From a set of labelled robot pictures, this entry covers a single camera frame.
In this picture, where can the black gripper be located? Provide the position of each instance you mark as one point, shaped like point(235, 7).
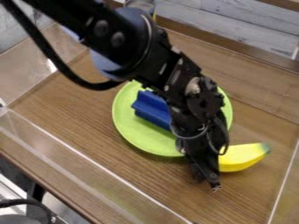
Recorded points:
point(203, 147)

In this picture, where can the yellow toy banana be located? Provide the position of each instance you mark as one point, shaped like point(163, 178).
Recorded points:
point(242, 156)

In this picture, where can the green round plate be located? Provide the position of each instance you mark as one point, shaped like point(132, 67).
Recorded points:
point(144, 135)

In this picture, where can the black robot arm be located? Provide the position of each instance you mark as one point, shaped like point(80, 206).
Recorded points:
point(136, 52)

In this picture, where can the blue star-shaped block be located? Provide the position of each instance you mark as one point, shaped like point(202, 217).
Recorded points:
point(151, 108)

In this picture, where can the yellow labelled tin can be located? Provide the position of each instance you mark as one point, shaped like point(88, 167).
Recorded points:
point(142, 8)

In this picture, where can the clear acrylic tray enclosure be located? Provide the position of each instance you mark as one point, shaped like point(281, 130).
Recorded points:
point(118, 185)

